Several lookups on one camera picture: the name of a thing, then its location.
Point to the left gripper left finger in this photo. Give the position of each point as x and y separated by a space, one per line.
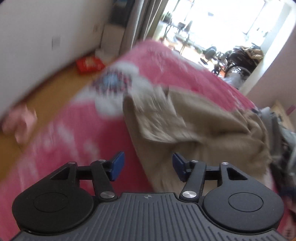
103 173

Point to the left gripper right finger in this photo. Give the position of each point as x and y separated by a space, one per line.
192 173

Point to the beige khaki trousers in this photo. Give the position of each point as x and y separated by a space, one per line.
162 121

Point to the folding table with items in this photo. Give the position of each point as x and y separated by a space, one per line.
181 34

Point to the pink floral bed blanket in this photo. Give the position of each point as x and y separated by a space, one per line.
49 195

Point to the grey hooded sweatshirt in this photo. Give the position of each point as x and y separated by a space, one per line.
281 140

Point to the pink slipper near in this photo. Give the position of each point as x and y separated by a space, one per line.
20 122

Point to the cream wooden nightstand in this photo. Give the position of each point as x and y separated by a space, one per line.
285 121

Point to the red gift box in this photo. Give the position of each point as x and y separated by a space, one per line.
89 64

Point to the white low cabinet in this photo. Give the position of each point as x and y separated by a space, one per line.
110 43

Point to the grey beige curtain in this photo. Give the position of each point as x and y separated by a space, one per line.
139 23

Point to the white wall switch plate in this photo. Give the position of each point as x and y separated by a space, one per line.
56 40

